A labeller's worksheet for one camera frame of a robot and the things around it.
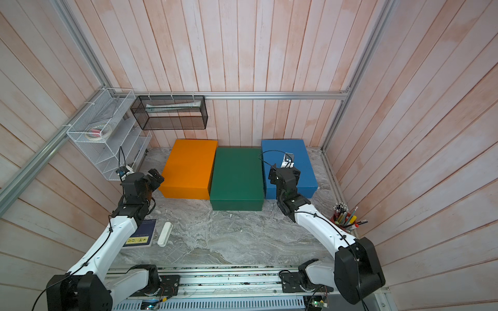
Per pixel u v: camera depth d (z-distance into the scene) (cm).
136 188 60
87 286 39
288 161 68
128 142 85
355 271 40
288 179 60
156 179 75
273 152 66
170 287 73
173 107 89
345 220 80
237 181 93
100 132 69
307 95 194
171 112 104
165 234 84
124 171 68
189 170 90
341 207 76
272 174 78
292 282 73
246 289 73
